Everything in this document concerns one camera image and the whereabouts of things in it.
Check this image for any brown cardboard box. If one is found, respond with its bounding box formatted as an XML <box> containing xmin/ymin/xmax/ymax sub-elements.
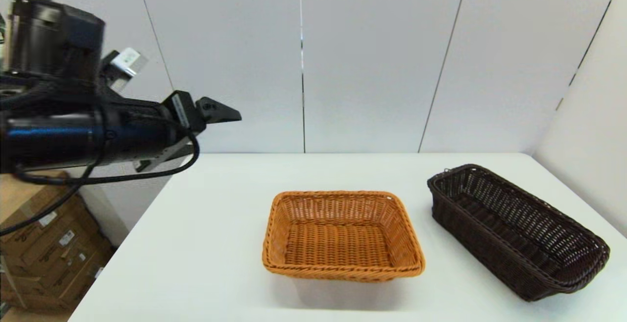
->
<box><xmin>0</xmin><ymin>246</ymin><xmax>117</xmax><ymax>313</ymax></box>
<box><xmin>0</xmin><ymin>229</ymin><xmax>112</xmax><ymax>303</ymax></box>
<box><xmin>0</xmin><ymin>171</ymin><xmax>89</xmax><ymax>254</ymax></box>
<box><xmin>0</xmin><ymin>209</ymin><xmax>102</xmax><ymax>278</ymax></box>

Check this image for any orange wicker basket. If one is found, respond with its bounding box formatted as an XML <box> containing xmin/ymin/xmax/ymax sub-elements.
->
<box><xmin>262</xmin><ymin>191</ymin><xmax>426</xmax><ymax>283</ymax></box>

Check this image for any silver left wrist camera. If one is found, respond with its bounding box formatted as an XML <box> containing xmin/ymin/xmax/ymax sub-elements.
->
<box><xmin>100</xmin><ymin>48</ymin><xmax>147</xmax><ymax>92</ymax></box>

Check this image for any dark brown wicker basket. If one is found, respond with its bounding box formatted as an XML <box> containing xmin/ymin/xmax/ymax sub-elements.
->
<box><xmin>427</xmin><ymin>164</ymin><xmax>611</xmax><ymax>302</ymax></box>

